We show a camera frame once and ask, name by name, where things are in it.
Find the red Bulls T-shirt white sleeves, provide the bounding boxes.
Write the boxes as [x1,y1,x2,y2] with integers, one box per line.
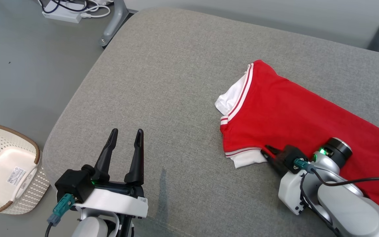
[215,60,379,221]

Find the left teal plug black cable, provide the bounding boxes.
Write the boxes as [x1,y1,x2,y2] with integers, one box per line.
[45,194,76,237]

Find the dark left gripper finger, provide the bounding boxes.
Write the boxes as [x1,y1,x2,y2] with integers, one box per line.
[124,129,145,185]
[94,128,119,183]

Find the black power cable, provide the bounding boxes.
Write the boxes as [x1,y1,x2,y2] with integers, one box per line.
[38,0,88,13]

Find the white power strip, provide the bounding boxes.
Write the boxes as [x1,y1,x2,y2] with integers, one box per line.
[42,0,83,23]

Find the white laundry basket brown rim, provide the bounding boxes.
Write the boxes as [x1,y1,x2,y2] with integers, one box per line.
[0,122,50,215]

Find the grey metal stand leg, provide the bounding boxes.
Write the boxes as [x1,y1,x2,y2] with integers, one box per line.
[98,0,129,47]

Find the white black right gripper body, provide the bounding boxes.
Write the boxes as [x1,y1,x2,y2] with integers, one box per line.
[278,171,319,216]

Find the teal plug black cable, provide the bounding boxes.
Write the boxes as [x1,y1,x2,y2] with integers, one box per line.
[45,194,76,237]
[294,158,379,187]

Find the right teal plug black cable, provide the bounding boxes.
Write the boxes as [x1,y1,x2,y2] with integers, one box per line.
[294,158,379,187]

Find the white power cable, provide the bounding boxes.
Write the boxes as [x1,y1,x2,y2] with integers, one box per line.
[78,0,113,18]

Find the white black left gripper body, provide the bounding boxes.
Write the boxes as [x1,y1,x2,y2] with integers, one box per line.
[74,181,149,237]

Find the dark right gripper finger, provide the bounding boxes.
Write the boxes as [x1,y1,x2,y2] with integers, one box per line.
[261,150,288,178]
[265,145,284,155]

